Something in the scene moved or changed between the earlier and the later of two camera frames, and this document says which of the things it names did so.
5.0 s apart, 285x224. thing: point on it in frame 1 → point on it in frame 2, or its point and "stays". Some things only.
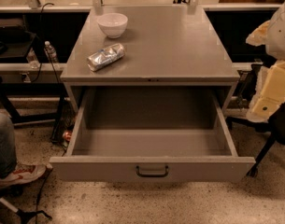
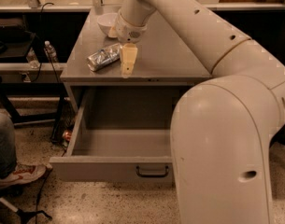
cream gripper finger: [274, 87] → [129, 34]
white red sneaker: [23, 173] stays
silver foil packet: [102, 59] stays
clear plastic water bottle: [50, 52] stays
